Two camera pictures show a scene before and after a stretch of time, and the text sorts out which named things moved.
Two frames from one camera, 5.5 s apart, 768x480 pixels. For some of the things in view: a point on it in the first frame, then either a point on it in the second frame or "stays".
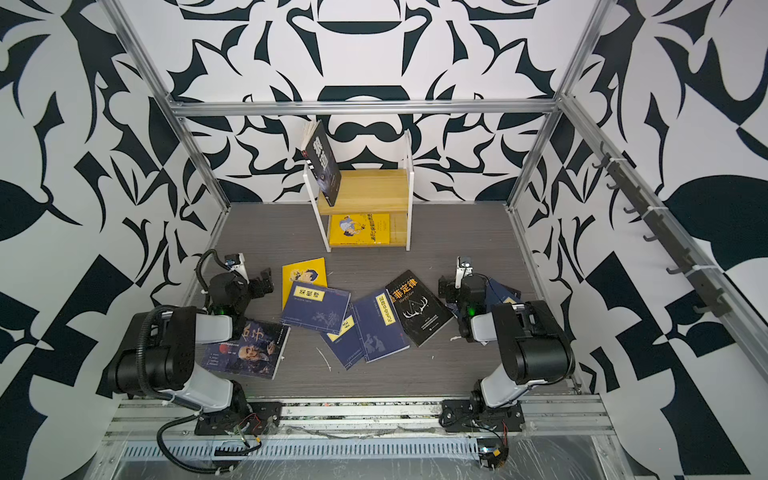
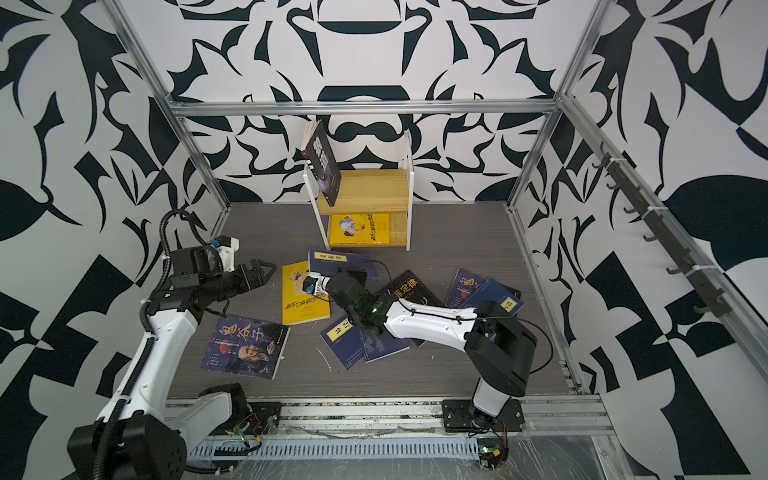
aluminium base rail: (563, 416) stays
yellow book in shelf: (360, 229) stays
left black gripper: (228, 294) to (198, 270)
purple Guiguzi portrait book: (257, 352) stays
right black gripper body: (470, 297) to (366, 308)
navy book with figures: (315, 306) to (328, 262)
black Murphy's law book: (421, 315) stays
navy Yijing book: (346, 343) stays
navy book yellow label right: (499, 293) stays
